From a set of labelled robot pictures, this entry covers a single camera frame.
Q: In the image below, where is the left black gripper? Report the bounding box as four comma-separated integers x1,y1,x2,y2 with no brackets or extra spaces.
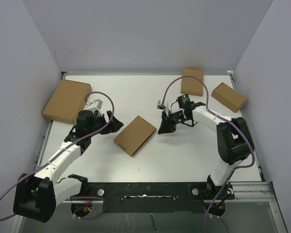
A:
88,110,123,136

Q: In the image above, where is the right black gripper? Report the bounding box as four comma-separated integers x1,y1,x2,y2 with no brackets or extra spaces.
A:
158,109,189,134

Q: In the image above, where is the brown cardboard box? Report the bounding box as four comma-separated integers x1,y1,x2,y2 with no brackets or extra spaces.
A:
113,116,156,157

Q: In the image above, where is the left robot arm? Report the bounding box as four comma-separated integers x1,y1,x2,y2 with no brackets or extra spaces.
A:
13,110,124,223

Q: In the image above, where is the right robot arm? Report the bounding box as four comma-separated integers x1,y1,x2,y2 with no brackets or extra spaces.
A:
157,94,254,199

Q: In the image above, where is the upright folded cardboard box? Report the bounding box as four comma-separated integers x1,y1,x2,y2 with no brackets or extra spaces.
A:
180,67,204,97

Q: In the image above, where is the large folded cardboard box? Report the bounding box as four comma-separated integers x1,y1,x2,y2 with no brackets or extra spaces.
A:
42,79,92,125

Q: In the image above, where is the small folded cardboard box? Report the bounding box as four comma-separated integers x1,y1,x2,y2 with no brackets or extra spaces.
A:
211,83,248,113

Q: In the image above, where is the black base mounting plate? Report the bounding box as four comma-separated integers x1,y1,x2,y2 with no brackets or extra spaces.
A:
70,182,235,217

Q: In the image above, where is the aluminium table frame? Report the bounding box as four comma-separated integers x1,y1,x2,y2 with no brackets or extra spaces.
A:
7,70,288,233

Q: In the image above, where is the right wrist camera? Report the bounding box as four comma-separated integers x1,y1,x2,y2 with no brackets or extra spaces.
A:
157,100,171,116

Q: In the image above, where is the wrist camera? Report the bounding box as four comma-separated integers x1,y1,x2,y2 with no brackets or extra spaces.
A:
84,99,103,114
157,100,171,116

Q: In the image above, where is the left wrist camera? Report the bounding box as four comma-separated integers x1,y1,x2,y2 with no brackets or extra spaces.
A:
84,99,103,114

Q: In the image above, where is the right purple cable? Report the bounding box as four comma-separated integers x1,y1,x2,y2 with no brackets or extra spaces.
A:
161,75,255,233

